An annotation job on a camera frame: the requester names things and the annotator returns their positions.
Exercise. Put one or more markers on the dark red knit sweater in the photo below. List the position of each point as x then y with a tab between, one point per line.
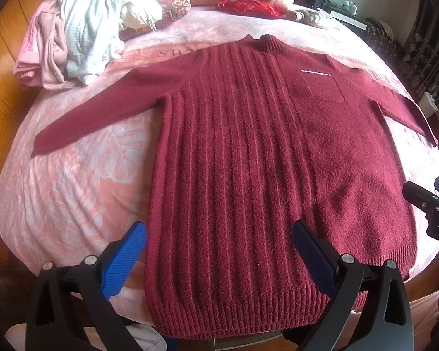
255	135

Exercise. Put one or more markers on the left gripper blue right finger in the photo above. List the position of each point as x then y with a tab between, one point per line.
385	321

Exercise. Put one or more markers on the red patterned cloth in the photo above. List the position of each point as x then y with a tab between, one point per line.
251	8

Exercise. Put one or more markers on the cream zippered garment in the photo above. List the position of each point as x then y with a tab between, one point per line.
139	16

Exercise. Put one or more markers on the beige cloth item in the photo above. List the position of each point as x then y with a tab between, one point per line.
314	18

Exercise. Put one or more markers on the dark patterned curtain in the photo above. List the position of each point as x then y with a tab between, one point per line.
420	65

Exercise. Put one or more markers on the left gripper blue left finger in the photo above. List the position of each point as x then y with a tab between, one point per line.
53	322

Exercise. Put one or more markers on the pale blue white garment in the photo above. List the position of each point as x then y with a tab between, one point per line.
92	36

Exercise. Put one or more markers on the pink garment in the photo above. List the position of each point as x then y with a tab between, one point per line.
41	61

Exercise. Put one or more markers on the plaid dark cloth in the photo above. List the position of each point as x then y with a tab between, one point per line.
381	39

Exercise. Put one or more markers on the paisley patterned cushion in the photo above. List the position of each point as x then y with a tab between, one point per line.
172	11

